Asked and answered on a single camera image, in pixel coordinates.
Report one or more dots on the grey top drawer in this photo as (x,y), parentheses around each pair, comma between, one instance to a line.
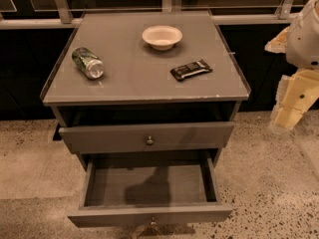
(146,137)

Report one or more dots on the metal window railing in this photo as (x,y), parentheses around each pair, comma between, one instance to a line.
(38,14)

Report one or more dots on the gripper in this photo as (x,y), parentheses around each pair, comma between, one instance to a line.
(303,45)

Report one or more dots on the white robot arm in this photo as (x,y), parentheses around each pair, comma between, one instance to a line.
(300,44)

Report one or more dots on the white paper bowl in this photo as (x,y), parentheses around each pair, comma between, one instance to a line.
(162,38)

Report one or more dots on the black snack bar packet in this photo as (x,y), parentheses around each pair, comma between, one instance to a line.
(190,70)

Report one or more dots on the green soda can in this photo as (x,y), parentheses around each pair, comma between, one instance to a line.
(88,63)

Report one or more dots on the grey drawer cabinet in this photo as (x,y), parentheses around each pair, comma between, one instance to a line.
(137,86)

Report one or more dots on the grey drawer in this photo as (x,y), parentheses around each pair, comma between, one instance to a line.
(149,188)
(146,137)

